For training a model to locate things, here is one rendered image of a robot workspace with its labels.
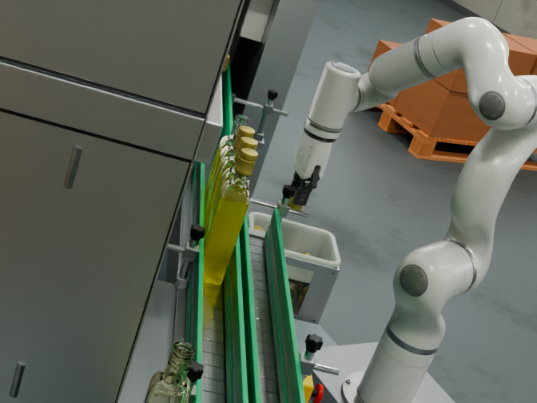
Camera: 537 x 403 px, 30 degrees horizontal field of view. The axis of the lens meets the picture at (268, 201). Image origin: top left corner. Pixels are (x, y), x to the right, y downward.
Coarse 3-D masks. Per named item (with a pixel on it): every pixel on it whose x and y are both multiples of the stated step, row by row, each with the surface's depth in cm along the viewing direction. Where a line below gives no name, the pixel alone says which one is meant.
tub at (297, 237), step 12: (252, 216) 242; (264, 216) 245; (252, 228) 236; (264, 228) 246; (288, 228) 246; (300, 228) 246; (312, 228) 247; (288, 240) 247; (300, 240) 248; (312, 240) 248; (324, 240) 248; (288, 252) 231; (300, 252) 249; (312, 252) 249; (324, 252) 246; (336, 252) 239; (324, 264) 233; (336, 264) 233
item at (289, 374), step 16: (272, 224) 216; (272, 240) 212; (272, 256) 209; (272, 272) 204; (272, 288) 199; (288, 288) 189; (272, 304) 195; (288, 304) 183; (272, 320) 191; (288, 320) 178; (288, 336) 175; (288, 352) 172; (288, 368) 169; (288, 384) 168; (288, 400) 165; (304, 400) 157
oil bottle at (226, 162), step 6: (228, 156) 203; (222, 162) 203; (228, 162) 201; (234, 162) 201; (222, 168) 201; (228, 168) 200; (216, 174) 206; (216, 180) 204; (216, 186) 202; (210, 192) 207; (210, 198) 205; (210, 204) 204; (204, 216) 207; (204, 222) 206
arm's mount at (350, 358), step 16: (304, 352) 232; (320, 352) 235; (336, 352) 237; (352, 352) 239; (368, 352) 241; (336, 368) 231; (352, 368) 233; (336, 384) 225; (432, 384) 238; (336, 400) 220; (432, 400) 232; (448, 400) 234
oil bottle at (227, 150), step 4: (224, 148) 209; (228, 148) 207; (224, 152) 207; (228, 152) 206; (220, 156) 209; (224, 156) 206; (220, 160) 207; (216, 168) 210; (216, 172) 208; (212, 180) 211; (212, 184) 209; (208, 192) 213; (208, 196) 211
